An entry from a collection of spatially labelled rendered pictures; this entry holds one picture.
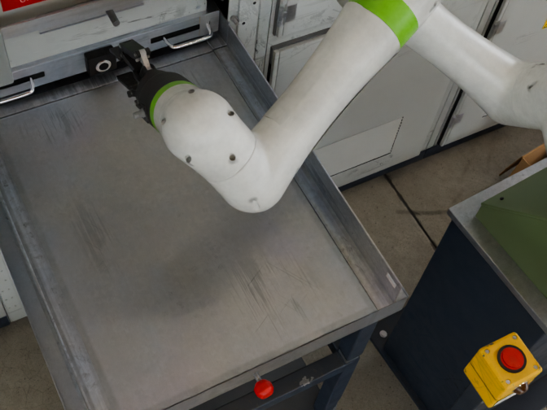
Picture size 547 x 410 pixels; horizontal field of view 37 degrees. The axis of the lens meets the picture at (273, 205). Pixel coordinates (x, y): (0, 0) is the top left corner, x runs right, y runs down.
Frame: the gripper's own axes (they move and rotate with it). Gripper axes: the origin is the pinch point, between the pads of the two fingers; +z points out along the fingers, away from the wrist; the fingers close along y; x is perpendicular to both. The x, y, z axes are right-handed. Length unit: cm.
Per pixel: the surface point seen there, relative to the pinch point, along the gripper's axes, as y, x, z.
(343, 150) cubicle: 60, 67, 47
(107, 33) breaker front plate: -1.0, 2.5, 19.1
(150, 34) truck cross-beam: 1.9, 11.3, 19.3
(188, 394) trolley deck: 43, -13, -38
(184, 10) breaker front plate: -0.9, 19.3, 19.1
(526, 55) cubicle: 48, 129, 40
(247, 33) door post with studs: 7.8, 32.2, 19.1
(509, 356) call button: 48, 37, -58
